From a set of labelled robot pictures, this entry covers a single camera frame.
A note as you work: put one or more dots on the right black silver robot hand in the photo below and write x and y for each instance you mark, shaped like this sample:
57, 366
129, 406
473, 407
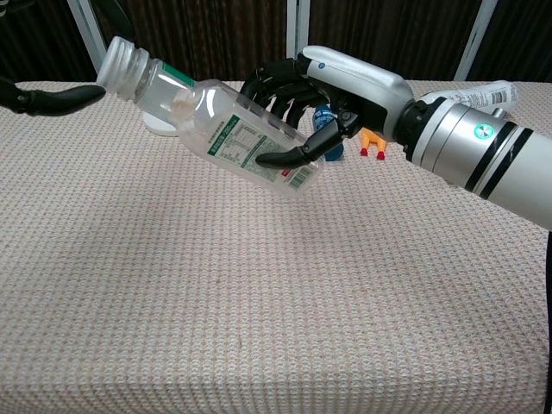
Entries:
362, 90

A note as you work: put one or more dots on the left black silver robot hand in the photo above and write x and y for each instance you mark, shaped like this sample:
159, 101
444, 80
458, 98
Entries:
56, 101

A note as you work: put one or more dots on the translucent white bottle cap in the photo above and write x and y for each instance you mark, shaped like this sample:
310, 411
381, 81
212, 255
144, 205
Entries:
121, 67

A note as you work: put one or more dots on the transparent bottle with green label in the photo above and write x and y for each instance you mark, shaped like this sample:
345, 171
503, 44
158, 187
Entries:
215, 121

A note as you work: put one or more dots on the blue small object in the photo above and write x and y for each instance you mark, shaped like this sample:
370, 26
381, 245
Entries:
323, 116

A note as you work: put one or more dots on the white bottle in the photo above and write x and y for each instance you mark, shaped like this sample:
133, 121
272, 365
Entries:
478, 95

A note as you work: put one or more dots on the orange rubber chicken toy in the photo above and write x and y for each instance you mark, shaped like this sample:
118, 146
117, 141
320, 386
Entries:
373, 144

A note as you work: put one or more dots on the dark brown partition panel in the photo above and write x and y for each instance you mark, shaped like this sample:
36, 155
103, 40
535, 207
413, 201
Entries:
39, 43
207, 34
379, 26
522, 39

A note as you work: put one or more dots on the beige woven tablecloth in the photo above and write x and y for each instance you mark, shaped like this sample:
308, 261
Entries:
259, 280

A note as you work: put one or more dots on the grey metal partition post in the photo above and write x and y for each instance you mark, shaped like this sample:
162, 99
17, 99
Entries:
476, 39
84, 39
297, 26

